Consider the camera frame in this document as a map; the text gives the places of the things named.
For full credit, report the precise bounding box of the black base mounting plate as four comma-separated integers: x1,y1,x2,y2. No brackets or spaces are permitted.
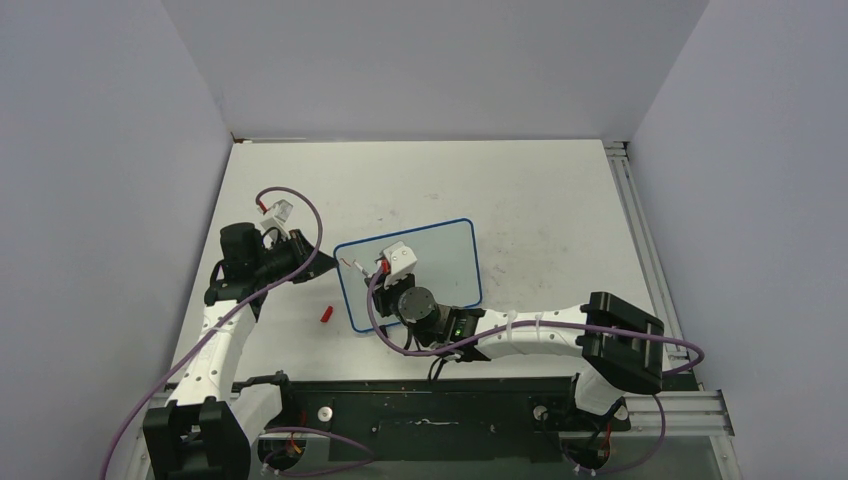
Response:
268,377,631,462

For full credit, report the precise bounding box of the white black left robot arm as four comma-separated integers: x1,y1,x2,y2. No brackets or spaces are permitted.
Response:
142,222,338,479

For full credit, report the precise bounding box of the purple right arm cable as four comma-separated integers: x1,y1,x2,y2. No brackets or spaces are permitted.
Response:
365,264,706,477

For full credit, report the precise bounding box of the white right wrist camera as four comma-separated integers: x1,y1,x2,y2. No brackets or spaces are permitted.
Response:
380,241,417,288

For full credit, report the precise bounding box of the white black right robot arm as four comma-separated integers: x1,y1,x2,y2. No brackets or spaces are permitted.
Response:
364,273,665,428

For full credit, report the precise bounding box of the blue-framed whiteboard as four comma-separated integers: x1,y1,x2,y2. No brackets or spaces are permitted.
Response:
333,218,483,333

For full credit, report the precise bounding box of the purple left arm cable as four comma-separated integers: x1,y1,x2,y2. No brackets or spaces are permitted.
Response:
99,186,376,480

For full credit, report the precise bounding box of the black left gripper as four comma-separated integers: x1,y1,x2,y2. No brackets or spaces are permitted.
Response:
253,229,338,285

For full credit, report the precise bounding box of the red whiteboard marker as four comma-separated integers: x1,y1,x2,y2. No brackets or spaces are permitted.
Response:
353,260,374,278

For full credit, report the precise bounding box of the aluminium right side rail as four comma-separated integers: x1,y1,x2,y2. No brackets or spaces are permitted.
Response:
603,141,683,339

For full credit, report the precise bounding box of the red marker cap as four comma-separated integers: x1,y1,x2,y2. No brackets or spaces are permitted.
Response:
320,306,334,323

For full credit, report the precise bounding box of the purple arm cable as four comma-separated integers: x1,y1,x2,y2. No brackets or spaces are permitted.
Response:
99,186,376,480
365,264,706,477

